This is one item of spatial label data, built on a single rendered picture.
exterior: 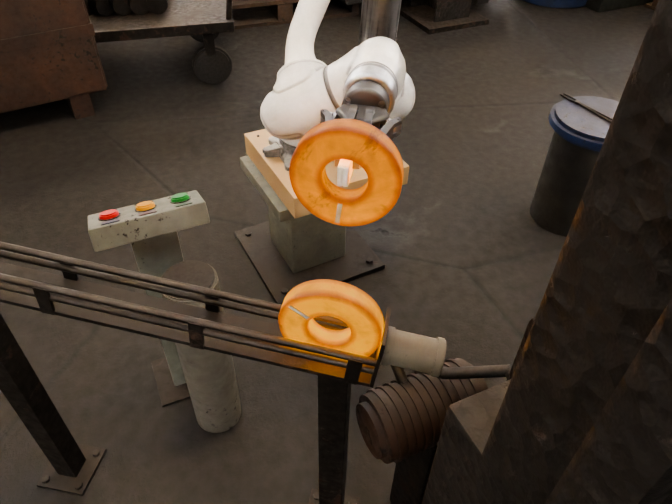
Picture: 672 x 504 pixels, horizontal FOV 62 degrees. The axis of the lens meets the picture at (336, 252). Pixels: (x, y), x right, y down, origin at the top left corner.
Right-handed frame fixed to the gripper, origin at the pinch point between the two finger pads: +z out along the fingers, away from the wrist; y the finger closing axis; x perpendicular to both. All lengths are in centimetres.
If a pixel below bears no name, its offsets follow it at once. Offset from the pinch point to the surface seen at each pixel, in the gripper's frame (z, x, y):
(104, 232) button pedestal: -15, -31, 51
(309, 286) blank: 9.1, -15.2, 3.3
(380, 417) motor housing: 11.4, -40.1, -9.2
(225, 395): -12, -76, 29
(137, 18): -197, -50, 134
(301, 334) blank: 10.4, -24.1, 4.2
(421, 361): 11.2, -25.0, -14.0
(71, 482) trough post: 9, -92, 63
